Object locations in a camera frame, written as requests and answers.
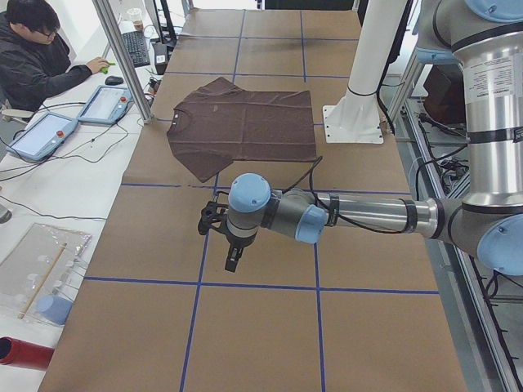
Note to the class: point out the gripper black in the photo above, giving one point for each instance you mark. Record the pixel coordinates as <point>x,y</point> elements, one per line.
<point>238,242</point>

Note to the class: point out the brown t-shirt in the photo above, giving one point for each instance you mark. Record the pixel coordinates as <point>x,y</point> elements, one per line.
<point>220,123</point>

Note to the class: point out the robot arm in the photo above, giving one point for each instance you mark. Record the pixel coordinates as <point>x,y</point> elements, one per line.
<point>485,39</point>

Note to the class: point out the brown paper table cover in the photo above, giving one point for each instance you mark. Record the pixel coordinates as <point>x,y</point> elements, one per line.
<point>157,311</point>

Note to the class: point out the light blue cup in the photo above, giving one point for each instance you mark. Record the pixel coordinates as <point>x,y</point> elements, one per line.
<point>54,308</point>

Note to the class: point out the wooden stick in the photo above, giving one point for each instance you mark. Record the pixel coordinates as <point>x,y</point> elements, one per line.
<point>43,279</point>

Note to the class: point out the far teach pendant tablet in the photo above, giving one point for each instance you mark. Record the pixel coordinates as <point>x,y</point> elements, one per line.
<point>106,105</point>

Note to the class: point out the teach pendant tablet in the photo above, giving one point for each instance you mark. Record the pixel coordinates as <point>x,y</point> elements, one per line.
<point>43,137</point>
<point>106,105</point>

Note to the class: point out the clear bag with cardboard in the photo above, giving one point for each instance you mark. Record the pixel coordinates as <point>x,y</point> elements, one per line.
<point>23,267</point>

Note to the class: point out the black computer mouse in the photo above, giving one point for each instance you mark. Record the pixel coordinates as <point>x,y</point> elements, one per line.
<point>113,81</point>

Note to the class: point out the black power adapter box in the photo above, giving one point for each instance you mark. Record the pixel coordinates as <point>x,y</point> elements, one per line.
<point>160,58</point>

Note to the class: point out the near teach pendant tablet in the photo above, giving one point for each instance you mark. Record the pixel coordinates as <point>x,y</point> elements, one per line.
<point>43,137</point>

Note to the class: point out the black keyboard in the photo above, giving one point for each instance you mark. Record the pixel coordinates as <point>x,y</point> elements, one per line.
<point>136,46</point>

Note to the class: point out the red cylinder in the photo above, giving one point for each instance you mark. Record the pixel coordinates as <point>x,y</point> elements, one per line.
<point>23,354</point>

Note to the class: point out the drink cup with lid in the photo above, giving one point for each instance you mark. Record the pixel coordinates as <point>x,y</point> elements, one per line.
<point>135,16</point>

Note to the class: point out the seated person in black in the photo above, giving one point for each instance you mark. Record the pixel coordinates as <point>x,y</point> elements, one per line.
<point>35,64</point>

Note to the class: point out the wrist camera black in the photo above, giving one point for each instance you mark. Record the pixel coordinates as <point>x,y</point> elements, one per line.
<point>213,216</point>

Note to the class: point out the white camera mast with base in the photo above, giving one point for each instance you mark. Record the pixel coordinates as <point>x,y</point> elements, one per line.
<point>355,118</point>

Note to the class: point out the aluminium frame post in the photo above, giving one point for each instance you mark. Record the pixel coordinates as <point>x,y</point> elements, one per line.
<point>113,34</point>

